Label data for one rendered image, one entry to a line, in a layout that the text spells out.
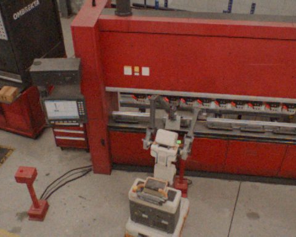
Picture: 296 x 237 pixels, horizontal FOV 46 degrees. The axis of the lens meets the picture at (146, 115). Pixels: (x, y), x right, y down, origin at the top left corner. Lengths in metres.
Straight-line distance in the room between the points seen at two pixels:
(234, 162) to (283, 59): 1.57
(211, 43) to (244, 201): 2.21
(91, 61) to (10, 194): 2.30
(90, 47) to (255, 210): 2.93
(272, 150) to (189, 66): 1.58
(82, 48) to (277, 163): 2.89
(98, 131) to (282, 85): 2.29
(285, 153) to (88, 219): 2.66
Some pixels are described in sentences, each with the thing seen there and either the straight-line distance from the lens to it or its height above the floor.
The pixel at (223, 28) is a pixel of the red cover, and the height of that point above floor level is 2.25.
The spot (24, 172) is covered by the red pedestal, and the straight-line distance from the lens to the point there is 4.36.
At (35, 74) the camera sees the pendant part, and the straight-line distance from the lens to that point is 3.85.
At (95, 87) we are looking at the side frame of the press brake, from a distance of 4.15.
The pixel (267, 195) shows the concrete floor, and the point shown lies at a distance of 5.16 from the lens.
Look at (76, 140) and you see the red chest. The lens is 5.34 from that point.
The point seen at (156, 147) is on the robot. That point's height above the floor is 1.24.
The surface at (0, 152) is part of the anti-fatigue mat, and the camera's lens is 5.90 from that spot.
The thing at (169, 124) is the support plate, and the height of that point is 1.00.
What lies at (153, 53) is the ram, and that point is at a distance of 4.01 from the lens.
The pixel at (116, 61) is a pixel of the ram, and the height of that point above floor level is 1.77.
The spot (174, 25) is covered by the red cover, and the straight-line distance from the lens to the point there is 3.82.
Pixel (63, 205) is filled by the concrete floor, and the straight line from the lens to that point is 4.95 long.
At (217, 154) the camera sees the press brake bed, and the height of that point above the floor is 0.50.
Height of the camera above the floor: 3.89
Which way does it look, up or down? 40 degrees down
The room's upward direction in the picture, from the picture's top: 1 degrees counter-clockwise
